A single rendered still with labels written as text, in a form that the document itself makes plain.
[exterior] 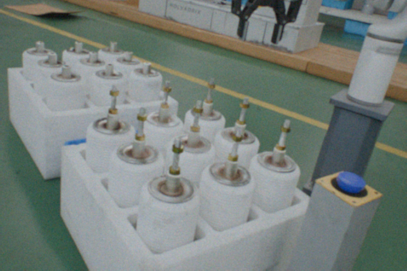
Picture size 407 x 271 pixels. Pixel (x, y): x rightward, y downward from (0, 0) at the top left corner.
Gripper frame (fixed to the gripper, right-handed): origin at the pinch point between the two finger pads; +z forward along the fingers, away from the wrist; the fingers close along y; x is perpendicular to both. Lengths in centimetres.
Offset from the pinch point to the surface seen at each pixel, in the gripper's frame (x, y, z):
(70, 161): -1.2, 34.1, 29.2
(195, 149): 7.0, 11.3, 21.5
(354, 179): 29.0, -6.2, 13.9
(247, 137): 1.1, -1.7, 21.6
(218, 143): 1.1, 4.7, 23.1
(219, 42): -199, -60, 44
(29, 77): -49, 48, 28
